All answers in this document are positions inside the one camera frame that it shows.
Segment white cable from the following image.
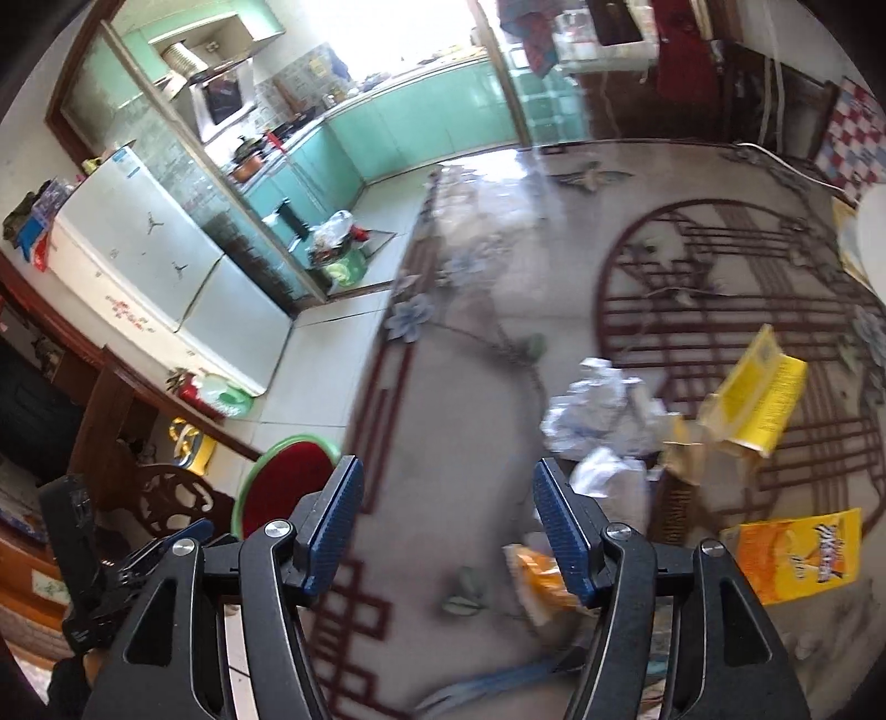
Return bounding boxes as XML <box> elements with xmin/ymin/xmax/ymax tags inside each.
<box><xmin>734</xmin><ymin>142</ymin><xmax>859</xmax><ymax>209</ymax></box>

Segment dark wooden sideboard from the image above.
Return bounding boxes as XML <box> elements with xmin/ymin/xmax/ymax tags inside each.
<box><xmin>0</xmin><ymin>253</ymin><xmax>267</xmax><ymax>610</ymax></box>

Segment brown cardboard piece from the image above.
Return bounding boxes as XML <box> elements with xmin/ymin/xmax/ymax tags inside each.
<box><xmin>657</xmin><ymin>414</ymin><xmax>755</xmax><ymax>486</ymax></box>

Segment steel range hood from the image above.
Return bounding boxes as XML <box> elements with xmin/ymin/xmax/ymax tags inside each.
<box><xmin>148</xmin><ymin>20</ymin><xmax>257</xmax><ymax>143</ymax></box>

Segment blue plastic bag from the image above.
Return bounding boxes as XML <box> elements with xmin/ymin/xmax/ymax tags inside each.
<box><xmin>17</xmin><ymin>218</ymin><xmax>55</xmax><ymax>268</ymax></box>

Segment yellow cardboard box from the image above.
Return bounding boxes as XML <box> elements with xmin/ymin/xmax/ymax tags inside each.
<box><xmin>698</xmin><ymin>324</ymin><xmax>810</xmax><ymax>459</ymax></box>

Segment white round container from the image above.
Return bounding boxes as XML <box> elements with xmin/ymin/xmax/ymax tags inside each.
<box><xmin>837</xmin><ymin>197</ymin><xmax>886</xmax><ymax>292</ymax></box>

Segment yellow plastic container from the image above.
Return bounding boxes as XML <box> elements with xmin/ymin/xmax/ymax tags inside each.
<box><xmin>166</xmin><ymin>417</ymin><xmax>217</xmax><ymax>475</ymax></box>

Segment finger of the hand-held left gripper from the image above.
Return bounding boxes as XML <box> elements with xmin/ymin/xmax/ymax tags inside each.
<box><xmin>119</xmin><ymin>521</ymin><xmax>214</xmax><ymax>591</ymax></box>

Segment red white checkered cushion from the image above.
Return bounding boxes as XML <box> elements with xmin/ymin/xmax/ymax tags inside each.
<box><xmin>813</xmin><ymin>76</ymin><xmax>886</xmax><ymax>202</ymax></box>

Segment orange flat packet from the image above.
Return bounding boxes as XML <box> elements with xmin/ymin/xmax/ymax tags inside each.
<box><xmin>720</xmin><ymin>508</ymin><xmax>863</xmax><ymax>606</ymax></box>

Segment green kitchen cabinets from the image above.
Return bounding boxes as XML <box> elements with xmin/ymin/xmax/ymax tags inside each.
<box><xmin>245</xmin><ymin>59</ymin><xmax>523</xmax><ymax>215</ymax></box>

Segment plaid hanging cloth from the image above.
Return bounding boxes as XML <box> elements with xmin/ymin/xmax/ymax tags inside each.
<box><xmin>498</xmin><ymin>0</ymin><xmax>563</xmax><ymax>77</ymax></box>

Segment patterned table cover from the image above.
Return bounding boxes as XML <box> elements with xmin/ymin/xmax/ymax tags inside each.
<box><xmin>305</xmin><ymin>138</ymin><xmax>886</xmax><ymax>720</ymax></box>

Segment white plastic bag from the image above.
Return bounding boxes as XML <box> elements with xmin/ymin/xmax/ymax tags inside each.
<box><xmin>308</xmin><ymin>211</ymin><xmax>357</xmax><ymax>254</ymax></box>

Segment orange cooking pot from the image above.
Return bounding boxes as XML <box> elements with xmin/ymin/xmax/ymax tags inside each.
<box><xmin>228</xmin><ymin>136</ymin><xmax>269</xmax><ymax>182</ymax></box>

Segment white refrigerator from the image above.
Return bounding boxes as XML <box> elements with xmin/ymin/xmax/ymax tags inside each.
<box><xmin>51</xmin><ymin>145</ymin><xmax>295</xmax><ymax>397</ymax></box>

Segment green upper cabinet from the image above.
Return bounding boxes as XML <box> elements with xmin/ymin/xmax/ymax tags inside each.
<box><xmin>111</xmin><ymin>0</ymin><xmax>288</xmax><ymax>51</ymax></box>

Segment red bag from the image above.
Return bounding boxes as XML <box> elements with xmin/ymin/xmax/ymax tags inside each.
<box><xmin>654</xmin><ymin>0</ymin><xmax>724</xmax><ymax>105</ymax></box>

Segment carved dark wooden chair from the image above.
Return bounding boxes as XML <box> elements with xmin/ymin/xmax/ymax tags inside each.
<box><xmin>135</xmin><ymin>462</ymin><xmax>236</xmax><ymax>548</ymax></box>

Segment small crumpled white paper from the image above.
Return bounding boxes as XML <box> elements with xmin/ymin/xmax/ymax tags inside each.
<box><xmin>571</xmin><ymin>446</ymin><xmax>650</xmax><ymax>501</ymax></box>

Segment white printed paper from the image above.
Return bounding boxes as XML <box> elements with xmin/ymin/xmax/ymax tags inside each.
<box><xmin>542</xmin><ymin>358</ymin><xmax>669</xmax><ymax>458</ymax></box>

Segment glass partition door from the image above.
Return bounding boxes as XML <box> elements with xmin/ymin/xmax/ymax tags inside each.
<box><xmin>100</xmin><ymin>20</ymin><xmax>328</xmax><ymax>306</ymax></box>

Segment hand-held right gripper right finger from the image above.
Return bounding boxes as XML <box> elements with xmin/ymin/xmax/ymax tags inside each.
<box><xmin>532</xmin><ymin>457</ymin><xmax>812</xmax><ymax>720</ymax></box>

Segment red bucket with green rim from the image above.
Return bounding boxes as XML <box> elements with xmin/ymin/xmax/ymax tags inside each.
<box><xmin>231</xmin><ymin>435</ymin><xmax>342</xmax><ymax>541</ymax></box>

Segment orange snack wrapper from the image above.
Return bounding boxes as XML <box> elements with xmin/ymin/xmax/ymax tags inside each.
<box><xmin>503</xmin><ymin>543</ymin><xmax>583</xmax><ymax>624</ymax></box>

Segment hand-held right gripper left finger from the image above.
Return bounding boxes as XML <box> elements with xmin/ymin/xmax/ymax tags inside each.
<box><xmin>81</xmin><ymin>455</ymin><xmax>365</xmax><ymax>720</ymax></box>

